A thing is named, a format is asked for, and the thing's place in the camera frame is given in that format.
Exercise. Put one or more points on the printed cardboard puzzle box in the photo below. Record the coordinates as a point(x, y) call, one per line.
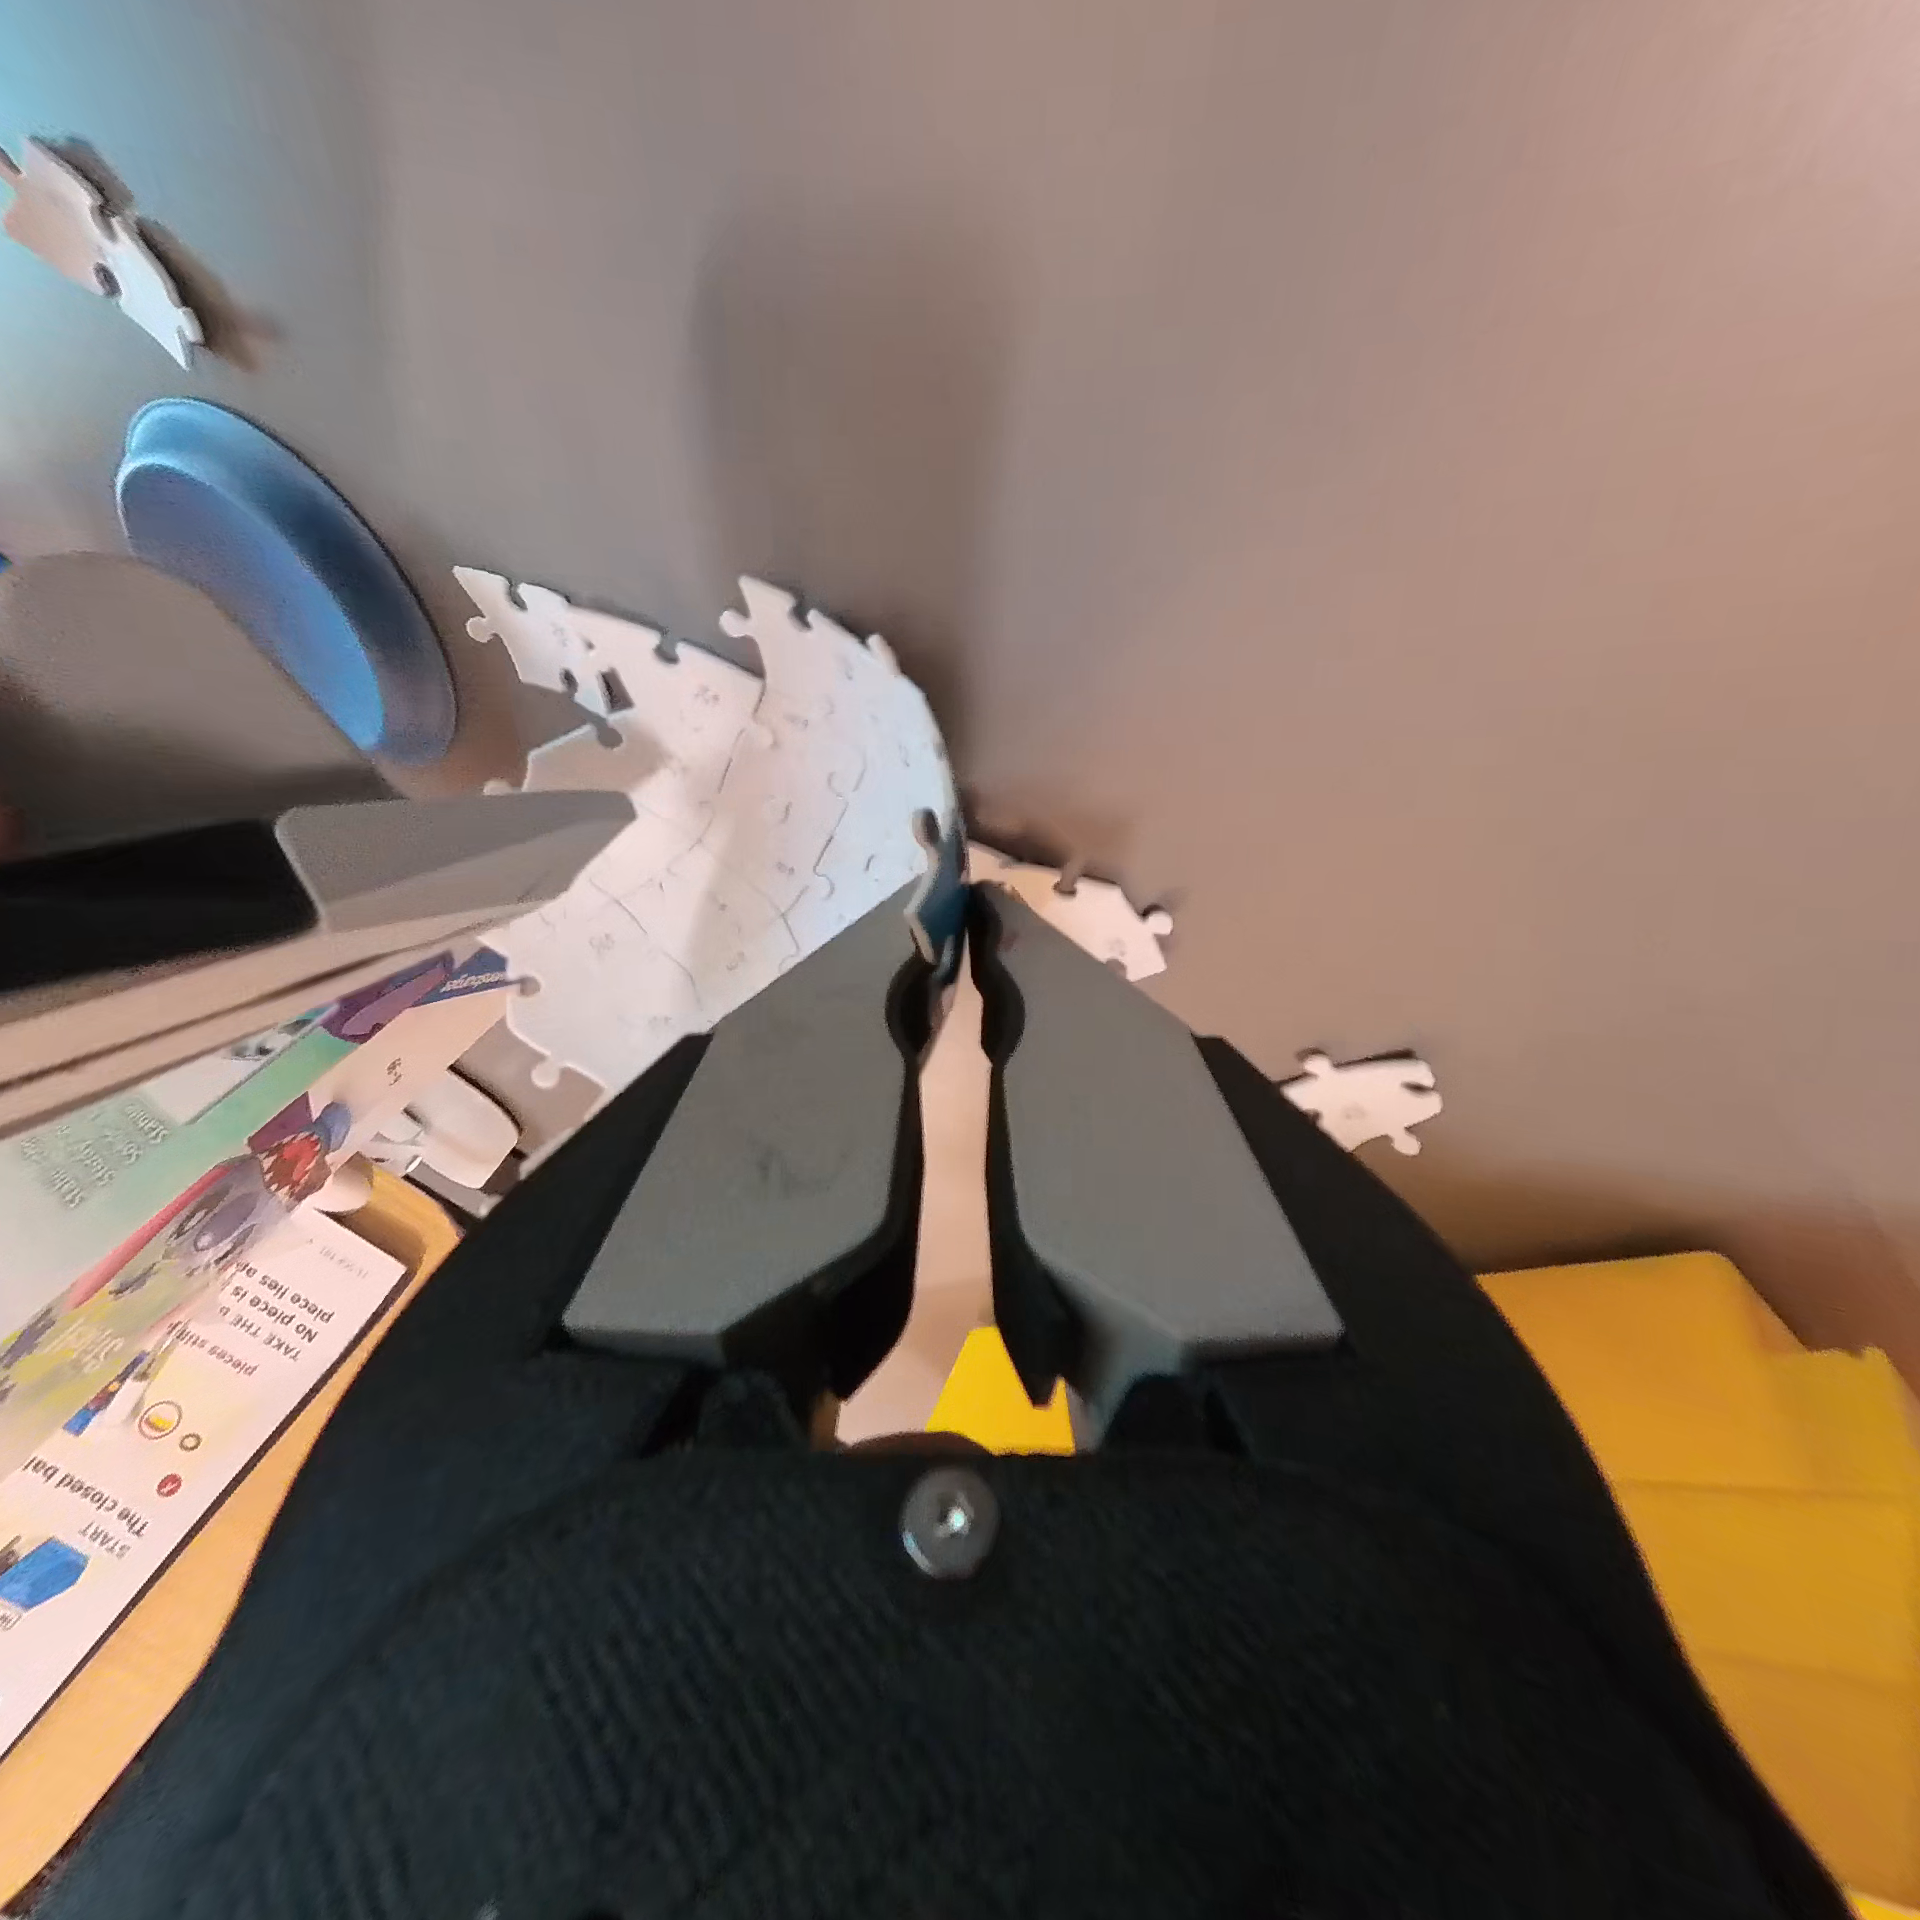
point(90, 1185)

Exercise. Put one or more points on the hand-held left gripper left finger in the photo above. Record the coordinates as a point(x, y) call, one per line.
point(751, 1185)

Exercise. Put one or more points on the blue round plastic dish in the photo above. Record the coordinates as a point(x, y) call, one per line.
point(270, 570)

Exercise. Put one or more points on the white puzzle piece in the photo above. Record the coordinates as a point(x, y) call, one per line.
point(1359, 1103)
point(1102, 921)
point(77, 224)

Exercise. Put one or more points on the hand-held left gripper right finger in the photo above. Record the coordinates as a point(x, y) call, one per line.
point(1142, 1200)

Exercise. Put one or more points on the yellow plastic bin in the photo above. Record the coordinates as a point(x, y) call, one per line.
point(1724, 1500)

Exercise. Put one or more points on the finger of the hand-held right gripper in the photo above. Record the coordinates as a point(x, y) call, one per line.
point(436, 863)
point(182, 1019)

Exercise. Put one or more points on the partly built white puzzle ball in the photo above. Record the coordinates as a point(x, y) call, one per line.
point(781, 780)

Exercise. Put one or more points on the white instruction leaflet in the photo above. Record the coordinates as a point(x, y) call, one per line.
point(226, 1424)

